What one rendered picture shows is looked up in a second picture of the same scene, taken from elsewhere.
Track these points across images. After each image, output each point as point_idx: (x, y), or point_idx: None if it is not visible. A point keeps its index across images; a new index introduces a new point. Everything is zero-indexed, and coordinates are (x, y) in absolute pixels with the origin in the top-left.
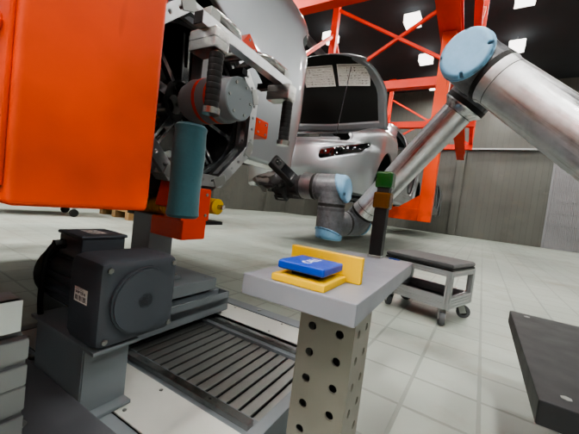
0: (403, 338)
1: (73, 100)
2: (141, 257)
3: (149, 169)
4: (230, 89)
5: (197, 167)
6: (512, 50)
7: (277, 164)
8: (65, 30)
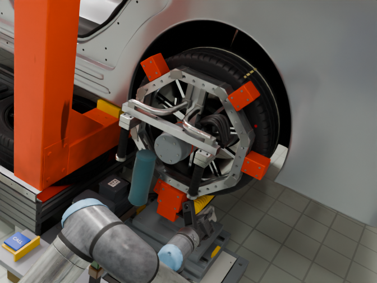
0: None
1: (22, 157)
2: None
3: (40, 180)
4: (158, 142)
5: (136, 179)
6: (61, 234)
7: (183, 207)
8: (19, 142)
